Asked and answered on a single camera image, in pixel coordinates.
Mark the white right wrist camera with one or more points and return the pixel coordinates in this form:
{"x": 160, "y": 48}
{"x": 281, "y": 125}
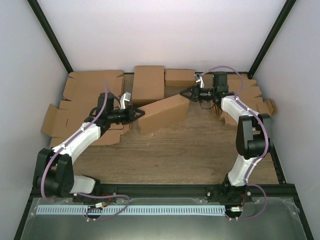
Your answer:
{"x": 199, "y": 80}

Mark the black left corner frame post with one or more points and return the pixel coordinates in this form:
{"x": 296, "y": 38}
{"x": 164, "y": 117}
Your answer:
{"x": 43, "y": 21}

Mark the flat cardboard blank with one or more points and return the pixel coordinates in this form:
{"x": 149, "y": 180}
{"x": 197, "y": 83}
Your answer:
{"x": 61, "y": 122}
{"x": 86, "y": 86}

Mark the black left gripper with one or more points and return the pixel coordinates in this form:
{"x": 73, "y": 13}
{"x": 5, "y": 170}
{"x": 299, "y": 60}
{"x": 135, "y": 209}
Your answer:
{"x": 131, "y": 116}

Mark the flat cardboard blank front left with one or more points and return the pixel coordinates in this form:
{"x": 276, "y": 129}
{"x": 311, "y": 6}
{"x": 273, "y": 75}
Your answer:
{"x": 61, "y": 122}

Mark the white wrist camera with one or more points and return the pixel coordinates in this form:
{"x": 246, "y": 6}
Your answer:
{"x": 124, "y": 100}
{"x": 199, "y": 80}

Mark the stack of small cardboard blanks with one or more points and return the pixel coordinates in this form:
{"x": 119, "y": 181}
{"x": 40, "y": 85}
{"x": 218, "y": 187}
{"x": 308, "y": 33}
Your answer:
{"x": 251, "y": 95}

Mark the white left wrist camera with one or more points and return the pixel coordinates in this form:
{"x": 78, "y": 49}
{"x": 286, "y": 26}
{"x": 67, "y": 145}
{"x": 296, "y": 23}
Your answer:
{"x": 124, "y": 100}

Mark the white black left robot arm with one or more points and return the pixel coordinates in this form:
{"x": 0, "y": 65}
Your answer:
{"x": 54, "y": 173}

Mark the flat cardboard blank back left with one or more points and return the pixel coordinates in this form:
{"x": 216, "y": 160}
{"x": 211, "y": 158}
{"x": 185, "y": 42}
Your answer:
{"x": 86, "y": 86}

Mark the large cardboard box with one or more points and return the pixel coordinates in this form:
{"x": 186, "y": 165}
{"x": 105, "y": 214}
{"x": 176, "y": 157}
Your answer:
{"x": 163, "y": 113}

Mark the black corner frame post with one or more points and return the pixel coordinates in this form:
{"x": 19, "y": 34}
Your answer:
{"x": 277, "y": 25}
{"x": 43, "y": 21}

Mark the tall folded cardboard box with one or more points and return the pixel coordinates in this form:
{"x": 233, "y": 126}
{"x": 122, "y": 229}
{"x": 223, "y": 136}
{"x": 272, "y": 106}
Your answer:
{"x": 148, "y": 84}

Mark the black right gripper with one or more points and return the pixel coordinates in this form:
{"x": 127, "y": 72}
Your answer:
{"x": 196, "y": 93}

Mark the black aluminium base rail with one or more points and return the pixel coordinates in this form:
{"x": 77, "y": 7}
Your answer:
{"x": 214, "y": 193}

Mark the black right corner frame post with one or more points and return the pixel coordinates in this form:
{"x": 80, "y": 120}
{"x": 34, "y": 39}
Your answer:
{"x": 277, "y": 25}

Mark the small folded cardboard box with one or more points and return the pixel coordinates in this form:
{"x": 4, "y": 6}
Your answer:
{"x": 179, "y": 77}

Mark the light blue slotted cable duct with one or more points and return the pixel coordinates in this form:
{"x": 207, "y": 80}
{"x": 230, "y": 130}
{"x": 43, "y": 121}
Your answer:
{"x": 153, "y": 210}

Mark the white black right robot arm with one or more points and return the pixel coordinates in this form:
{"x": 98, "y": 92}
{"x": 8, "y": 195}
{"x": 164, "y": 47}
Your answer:
{"x": 254, "y": 130}

